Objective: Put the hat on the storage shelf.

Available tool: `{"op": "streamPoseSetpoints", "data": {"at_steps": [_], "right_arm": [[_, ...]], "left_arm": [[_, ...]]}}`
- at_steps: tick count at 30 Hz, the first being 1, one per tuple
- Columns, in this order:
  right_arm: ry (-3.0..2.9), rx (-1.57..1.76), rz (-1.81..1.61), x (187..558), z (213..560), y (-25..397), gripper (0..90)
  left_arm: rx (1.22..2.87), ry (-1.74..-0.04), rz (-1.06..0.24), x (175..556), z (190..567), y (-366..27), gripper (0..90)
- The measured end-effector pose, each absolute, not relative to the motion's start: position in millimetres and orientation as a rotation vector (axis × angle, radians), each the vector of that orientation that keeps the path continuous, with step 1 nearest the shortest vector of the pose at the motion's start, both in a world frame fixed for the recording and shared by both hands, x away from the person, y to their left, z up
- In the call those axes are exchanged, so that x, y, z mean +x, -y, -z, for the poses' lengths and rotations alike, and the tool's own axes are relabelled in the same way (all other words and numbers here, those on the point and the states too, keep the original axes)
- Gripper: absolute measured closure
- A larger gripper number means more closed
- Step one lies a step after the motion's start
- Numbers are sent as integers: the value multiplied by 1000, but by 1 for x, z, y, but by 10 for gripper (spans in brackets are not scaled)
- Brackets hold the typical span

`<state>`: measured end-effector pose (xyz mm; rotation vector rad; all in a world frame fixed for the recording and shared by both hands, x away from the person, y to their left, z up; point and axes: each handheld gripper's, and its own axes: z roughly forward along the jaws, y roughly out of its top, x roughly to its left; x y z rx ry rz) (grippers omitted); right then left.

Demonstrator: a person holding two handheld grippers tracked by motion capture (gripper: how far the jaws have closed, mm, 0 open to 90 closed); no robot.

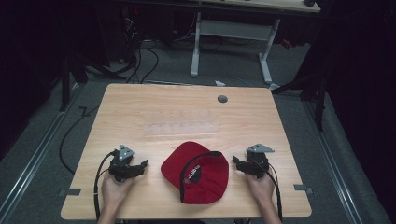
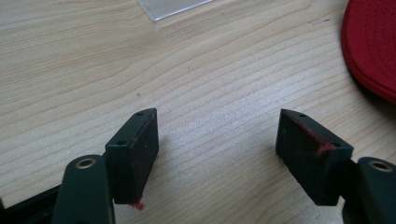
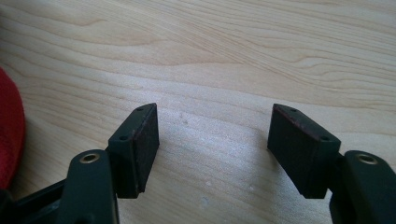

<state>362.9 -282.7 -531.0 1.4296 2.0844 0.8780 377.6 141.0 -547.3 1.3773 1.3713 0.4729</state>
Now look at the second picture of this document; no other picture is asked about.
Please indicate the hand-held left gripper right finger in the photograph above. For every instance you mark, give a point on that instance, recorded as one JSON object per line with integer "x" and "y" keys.
{"x": 308, "y": 161}

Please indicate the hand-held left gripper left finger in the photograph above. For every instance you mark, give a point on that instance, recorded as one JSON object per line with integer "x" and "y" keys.
{"x": 132, "y": 158}

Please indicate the red cap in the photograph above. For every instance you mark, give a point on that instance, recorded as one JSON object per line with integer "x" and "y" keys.
{"x": 372, "y": 43}

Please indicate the clear plastic sheet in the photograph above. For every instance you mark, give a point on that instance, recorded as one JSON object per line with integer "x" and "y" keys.
{"x": 169, "y": 7}

